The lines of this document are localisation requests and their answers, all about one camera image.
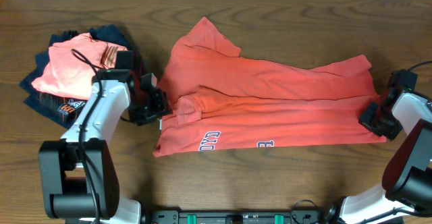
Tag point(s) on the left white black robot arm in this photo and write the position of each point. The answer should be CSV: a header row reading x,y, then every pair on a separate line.
x,y
78,175

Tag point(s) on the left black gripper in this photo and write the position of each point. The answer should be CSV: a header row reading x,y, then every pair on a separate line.
x,y
159,103

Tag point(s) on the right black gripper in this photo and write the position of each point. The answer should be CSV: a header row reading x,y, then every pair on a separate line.
x,y
366,119

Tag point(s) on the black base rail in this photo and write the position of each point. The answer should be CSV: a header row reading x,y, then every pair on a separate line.
x,y
303,212

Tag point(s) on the folded light pink shirt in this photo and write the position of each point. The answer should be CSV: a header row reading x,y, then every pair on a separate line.
x,y
67,76

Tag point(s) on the folded navy blue shirt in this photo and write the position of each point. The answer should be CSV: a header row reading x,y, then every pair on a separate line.
x,y
61,110

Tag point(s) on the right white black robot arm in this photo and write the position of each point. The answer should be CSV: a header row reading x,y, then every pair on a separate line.
x,y
405,187

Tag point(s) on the red-orange t-shirt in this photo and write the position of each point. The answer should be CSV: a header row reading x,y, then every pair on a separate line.
x,y
221,100

